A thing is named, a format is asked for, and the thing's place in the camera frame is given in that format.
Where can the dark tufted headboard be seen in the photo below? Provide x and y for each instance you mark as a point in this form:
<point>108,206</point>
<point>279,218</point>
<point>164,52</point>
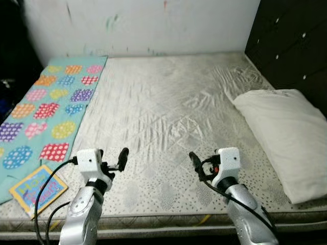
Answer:
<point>291,41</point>

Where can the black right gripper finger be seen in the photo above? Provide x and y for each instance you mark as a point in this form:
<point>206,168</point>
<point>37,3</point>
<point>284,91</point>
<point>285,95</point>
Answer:
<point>195,163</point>

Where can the white printed pillow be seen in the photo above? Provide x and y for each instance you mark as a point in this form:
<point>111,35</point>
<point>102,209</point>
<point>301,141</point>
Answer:
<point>286,138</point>

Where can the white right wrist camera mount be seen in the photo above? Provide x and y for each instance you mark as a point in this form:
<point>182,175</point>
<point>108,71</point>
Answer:
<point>227,162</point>

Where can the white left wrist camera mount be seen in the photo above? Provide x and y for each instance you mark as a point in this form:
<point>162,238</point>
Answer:
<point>88,162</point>

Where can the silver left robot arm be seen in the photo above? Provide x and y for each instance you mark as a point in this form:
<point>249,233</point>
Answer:
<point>82,214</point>

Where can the teal heart patterned blanket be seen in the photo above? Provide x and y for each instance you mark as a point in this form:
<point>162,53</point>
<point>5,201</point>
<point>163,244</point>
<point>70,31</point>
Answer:
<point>51,109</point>

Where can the grey patterned mattress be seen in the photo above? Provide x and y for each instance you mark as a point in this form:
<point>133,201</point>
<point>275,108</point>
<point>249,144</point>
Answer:
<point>168,112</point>

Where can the orange blue children's book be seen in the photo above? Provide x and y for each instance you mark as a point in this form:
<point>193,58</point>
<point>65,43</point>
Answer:
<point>20,189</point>

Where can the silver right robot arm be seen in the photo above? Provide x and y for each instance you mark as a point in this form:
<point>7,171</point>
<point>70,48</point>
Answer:
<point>245,214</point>

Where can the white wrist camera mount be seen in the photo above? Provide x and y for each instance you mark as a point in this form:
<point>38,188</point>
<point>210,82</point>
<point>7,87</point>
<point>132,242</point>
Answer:
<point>88,162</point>
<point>227,162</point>

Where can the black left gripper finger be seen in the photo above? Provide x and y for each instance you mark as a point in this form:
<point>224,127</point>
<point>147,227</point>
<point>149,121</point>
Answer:
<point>123,158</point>
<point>101,155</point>

